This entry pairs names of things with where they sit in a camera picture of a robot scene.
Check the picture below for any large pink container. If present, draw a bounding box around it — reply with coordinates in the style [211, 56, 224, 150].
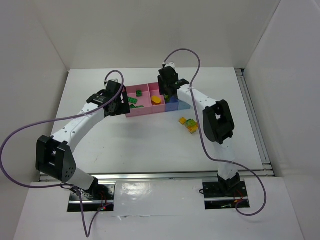
[125, 84, 152, 118]

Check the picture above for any small pink container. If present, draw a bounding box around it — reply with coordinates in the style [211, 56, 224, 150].
[148, 82, 166, 114]

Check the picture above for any yellow square lego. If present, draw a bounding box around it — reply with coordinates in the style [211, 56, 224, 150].
[178, 117, 187, 125]

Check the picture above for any dark blue container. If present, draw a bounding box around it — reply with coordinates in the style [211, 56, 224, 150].
[165, 97, 179, 112]

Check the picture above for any front aluminium rail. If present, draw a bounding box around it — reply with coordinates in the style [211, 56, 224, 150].
[38, 170, 236, 183]

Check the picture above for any aluminium rail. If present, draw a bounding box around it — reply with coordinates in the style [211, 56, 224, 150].
[38, 170, 236, 183]
[234, 68, 276, 177]

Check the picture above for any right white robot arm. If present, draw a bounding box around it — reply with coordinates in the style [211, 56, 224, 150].
[158, 62, 240, 194]

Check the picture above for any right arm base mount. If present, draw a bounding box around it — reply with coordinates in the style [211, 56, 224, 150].
[199, 181, 250, 210]

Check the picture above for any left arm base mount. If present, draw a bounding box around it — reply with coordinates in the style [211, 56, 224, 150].
[67, 182, 116, 213]

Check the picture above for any light blue container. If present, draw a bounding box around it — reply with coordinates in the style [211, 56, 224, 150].
[178, 100, 191, 111]

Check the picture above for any yellow round flower lego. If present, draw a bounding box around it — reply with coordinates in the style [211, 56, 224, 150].
[151, 95, 162, 105]

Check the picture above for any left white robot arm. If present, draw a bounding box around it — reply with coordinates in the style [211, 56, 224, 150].
[35, 80, 130, 199]

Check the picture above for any green lego plate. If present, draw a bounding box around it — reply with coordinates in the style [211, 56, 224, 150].
[127, 97, 138, 104]

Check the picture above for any dark green square lego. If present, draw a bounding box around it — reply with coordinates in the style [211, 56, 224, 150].
[136, 90, 142, 97]

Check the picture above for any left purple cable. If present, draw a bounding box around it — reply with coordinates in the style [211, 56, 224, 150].
[0, 69, 126, 238]

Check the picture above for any orange lego plate stack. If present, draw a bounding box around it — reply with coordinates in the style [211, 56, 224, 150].
[185, 123, 199, 134]

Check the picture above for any right aluminium rail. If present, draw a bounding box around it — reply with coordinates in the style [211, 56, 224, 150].
[234, 68, 276, 177]

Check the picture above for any lime lego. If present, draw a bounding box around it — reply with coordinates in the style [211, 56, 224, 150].
[186, 119, 197, 128]
[163, 94, 170, 103]

